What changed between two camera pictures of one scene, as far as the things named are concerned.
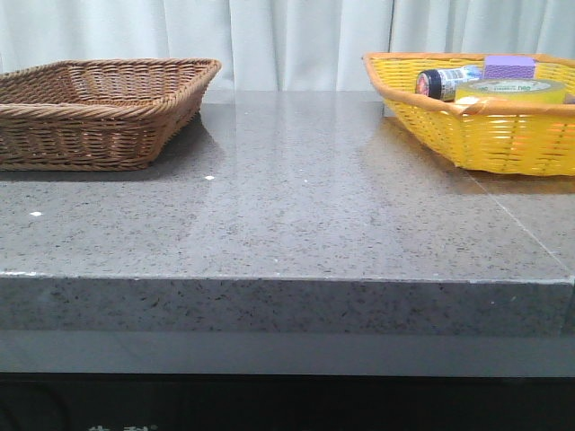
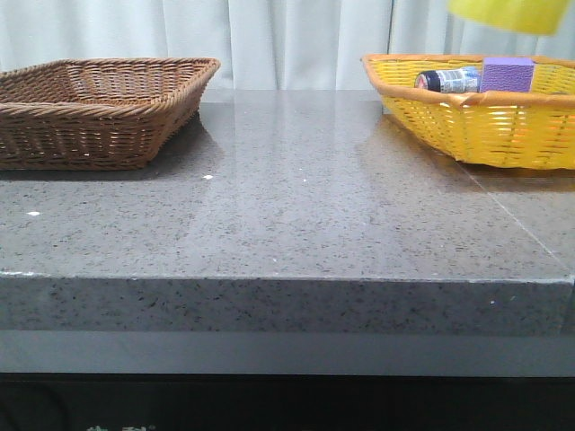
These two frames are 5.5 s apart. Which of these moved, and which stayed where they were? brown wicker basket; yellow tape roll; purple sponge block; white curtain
Moved: yellow tape roll
Stayed: brown wicker basket; purple sponge block; white curtain
